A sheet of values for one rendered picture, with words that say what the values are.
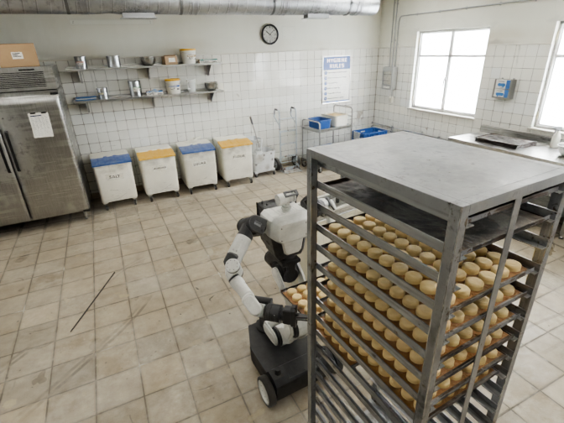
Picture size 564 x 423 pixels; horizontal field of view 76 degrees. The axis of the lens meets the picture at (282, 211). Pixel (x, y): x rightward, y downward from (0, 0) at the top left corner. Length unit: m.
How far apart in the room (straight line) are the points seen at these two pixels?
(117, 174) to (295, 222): 4.16
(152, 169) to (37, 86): 1.74
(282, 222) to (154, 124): 4.66
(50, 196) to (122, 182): 0.95
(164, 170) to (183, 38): 2.10
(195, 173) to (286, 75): 2.51
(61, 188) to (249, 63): 3.58
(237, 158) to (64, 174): 2.52
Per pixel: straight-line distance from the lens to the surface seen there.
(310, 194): 1.37
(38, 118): 5.49
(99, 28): 6.33
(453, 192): 0.98
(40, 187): 5.70
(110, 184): 5.93
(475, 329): 1.35
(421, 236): 1.04
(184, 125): 6.53
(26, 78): 5.52
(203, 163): 6.03
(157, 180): 5.97
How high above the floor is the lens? 2.15
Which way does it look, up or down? 24 degrees down
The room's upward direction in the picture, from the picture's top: 2 degrees counter-clockwise
